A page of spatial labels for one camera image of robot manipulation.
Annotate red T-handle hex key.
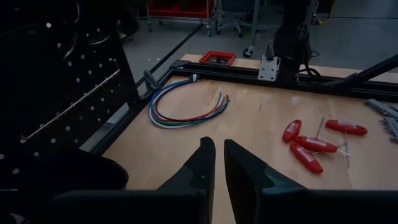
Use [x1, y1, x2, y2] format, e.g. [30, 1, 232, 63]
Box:
[289, 141, 351, 175]
[325, 119, 368, 169]
[294, 116, 339, 154]
[282, 119, 302, 144]

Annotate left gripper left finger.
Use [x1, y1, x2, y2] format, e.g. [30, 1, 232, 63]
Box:
[157, 136, 216, 192]

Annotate black pegboard cart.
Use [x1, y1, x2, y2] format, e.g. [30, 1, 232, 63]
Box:
[0, 0, 140, 194]

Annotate grey metal mounting bracket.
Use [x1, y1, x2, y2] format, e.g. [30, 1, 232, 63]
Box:
[257, 55, 281, 82]

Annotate grey office chair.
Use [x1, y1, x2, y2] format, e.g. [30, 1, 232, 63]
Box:
[216, 0, 261, 39]

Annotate metal wire tool rail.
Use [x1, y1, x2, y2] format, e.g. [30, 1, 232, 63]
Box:
[20, 58, 122, 141]

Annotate coloured wire bundle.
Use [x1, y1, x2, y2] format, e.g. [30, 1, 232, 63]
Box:
[148, 73, 231, 129]

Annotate red plastic tray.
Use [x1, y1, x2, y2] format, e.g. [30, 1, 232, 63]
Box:
[198, 50, 237, 67]

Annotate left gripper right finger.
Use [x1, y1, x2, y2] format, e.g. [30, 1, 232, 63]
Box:
[223, 139, 308, 194]

